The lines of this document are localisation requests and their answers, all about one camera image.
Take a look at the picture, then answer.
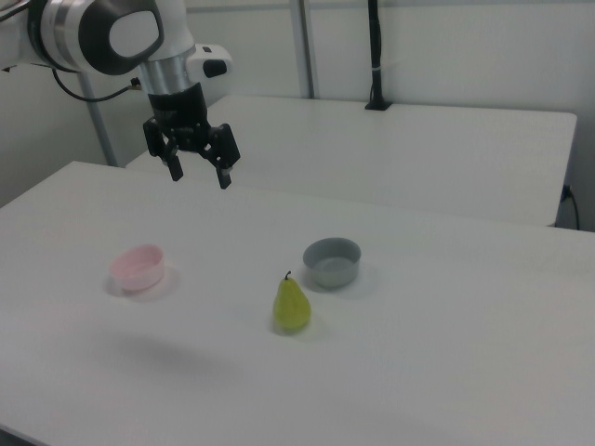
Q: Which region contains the grey plastic bowl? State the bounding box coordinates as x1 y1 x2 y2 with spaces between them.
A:
302 237 363 289

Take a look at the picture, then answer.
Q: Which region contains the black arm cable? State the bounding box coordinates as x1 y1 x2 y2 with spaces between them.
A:
49 68 143 102

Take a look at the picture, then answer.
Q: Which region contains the grey metal frame post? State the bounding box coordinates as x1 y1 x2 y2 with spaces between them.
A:
77 72 118 167
288 0 323 99

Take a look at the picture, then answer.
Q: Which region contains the white side table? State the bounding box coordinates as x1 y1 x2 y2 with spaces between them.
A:
125 95 578 228

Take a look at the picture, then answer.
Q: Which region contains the green pear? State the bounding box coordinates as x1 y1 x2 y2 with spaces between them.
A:
271 270 311 332

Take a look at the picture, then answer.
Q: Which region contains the pink plastic bowl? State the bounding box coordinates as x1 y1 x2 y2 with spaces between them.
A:
108 244 165 293

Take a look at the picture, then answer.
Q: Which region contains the black power cable with plug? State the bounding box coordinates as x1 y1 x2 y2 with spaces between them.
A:
561 184 582 230

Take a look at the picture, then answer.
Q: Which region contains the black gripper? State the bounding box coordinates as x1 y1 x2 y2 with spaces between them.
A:
142 83 243 190

